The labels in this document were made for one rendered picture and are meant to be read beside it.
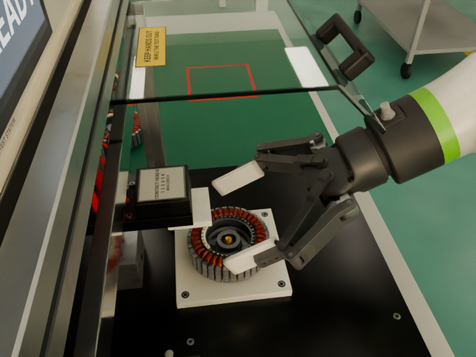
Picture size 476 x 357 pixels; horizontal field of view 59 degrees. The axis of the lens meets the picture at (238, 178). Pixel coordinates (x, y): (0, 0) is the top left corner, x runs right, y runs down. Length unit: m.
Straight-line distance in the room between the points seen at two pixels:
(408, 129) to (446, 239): 1.35
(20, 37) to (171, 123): 0.64
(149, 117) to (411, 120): 0.38
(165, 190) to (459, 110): 0.33
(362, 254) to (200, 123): 0.44
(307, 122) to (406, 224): 0.99
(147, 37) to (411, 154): 0.31
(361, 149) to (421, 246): 1.28
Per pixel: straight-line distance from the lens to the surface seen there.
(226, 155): 0.80
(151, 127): 0.67
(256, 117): 0.91
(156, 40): 0.48
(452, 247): 1.80
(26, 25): 0.30
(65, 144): 0.25
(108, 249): 0.28
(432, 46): 2.83
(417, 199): 1.94
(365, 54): 0.47
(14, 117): 0.26
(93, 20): 0.40
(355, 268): 0.62
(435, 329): 0.63
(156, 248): 0.63
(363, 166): 0.49
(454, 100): 0.50
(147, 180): 0.51
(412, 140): 0.49
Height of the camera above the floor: 1.25
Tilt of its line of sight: 42 degrees down
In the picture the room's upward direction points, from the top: straight up
